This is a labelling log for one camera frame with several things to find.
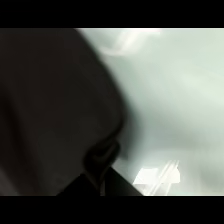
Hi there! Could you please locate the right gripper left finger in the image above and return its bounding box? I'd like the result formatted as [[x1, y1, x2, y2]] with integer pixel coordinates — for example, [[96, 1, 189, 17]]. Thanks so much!
[[55, 172, 103, 197]]

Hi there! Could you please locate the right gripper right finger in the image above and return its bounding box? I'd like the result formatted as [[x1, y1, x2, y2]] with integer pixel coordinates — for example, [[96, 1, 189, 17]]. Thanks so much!
[[101, 165, 145, 197]]

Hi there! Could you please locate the black garment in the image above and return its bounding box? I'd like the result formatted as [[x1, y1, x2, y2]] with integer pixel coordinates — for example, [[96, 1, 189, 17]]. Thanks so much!
[[0, 28, 130, 197]]

